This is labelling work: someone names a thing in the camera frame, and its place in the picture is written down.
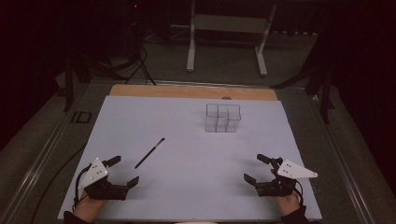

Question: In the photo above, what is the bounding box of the person's right hand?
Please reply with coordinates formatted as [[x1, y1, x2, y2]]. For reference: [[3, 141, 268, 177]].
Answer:
[[274, 190, 302, 217]]

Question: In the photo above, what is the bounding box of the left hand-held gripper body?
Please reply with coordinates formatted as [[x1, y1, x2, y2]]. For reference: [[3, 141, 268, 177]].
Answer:
[[78, 157, 130, 202]]

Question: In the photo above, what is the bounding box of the black tripod stand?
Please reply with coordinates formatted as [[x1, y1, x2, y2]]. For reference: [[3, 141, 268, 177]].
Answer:
[[270, 62, 335, 125], [63, 55, 92, 113]]

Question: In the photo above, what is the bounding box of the metal floor rail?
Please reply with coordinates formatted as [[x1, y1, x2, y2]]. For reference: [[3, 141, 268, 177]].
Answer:
[[307, 90, 376, 224], [0, 79, 94, 224]]

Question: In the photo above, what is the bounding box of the grey metal stand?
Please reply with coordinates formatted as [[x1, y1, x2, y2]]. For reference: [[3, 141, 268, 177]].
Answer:
[[186, 0, 277, 77]]

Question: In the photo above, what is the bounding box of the person's left hand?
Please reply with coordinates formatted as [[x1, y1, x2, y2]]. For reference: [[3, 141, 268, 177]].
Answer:
[[73, 193, 106, 224]]

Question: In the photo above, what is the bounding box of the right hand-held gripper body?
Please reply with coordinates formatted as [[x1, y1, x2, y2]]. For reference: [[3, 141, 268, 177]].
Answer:
[[255, 157, 319, 198]]

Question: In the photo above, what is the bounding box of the black floor cable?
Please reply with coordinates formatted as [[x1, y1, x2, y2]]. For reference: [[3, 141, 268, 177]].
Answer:
[[30, 143, 88, 224]]

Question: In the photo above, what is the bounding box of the white paper sheet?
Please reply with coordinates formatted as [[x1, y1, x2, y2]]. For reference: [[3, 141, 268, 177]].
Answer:
[[57, 95, 323, 222]]

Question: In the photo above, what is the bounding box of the black rectangular floor bracket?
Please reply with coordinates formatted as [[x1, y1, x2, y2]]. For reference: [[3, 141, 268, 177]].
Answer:
[[70, 110, 93, 125]]

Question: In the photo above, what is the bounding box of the black pen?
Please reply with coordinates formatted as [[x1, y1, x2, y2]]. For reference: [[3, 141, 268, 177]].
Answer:
[[134, 137, 166, 170]]

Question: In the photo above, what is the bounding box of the black cable bundle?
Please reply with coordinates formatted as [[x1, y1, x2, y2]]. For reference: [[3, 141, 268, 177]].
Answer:
[[92, 43, 157, 86]]

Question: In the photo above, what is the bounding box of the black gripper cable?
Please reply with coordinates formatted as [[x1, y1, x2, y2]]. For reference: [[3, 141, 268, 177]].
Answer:
[[73, 163, 93, 213], [294, 179, 304, 207]]

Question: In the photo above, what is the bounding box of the clear acrylic organizer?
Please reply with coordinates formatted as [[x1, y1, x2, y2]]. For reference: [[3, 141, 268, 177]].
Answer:
[[204, 103, 242, 133]]

